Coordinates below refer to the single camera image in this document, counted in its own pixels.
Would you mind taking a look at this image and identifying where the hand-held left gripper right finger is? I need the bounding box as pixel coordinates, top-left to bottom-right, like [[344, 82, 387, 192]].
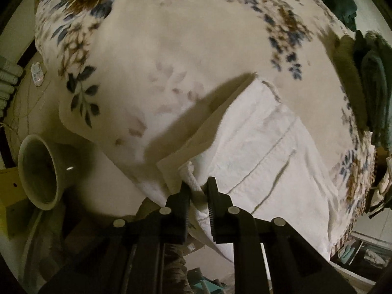
[[206, 177, 357, 294]]

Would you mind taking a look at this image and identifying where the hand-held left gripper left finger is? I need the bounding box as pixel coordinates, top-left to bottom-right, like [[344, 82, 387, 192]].
[[38, 181, 192, 294]]

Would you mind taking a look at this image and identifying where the white towel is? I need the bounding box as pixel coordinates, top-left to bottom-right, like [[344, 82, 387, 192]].
[[157, 78, 341, 264]]

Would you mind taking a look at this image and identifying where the white ceramic vase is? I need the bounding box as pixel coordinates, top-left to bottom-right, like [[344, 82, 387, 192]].
[[18, 135, 92, 211]]

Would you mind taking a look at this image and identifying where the floral printed blanket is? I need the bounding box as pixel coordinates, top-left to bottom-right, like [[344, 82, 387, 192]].
[[34, 0, 377, 262]]

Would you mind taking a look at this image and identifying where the white power strip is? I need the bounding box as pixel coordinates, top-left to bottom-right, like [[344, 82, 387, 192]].
[[31, 62, 46, 86]]

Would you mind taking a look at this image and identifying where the pile of green clothes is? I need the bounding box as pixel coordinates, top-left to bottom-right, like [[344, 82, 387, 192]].
[[332, 31, 392, 150]]

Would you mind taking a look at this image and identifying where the white ribbed radiator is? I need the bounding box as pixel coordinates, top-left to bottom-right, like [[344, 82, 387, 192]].
[[0, 53, 23, 120]]

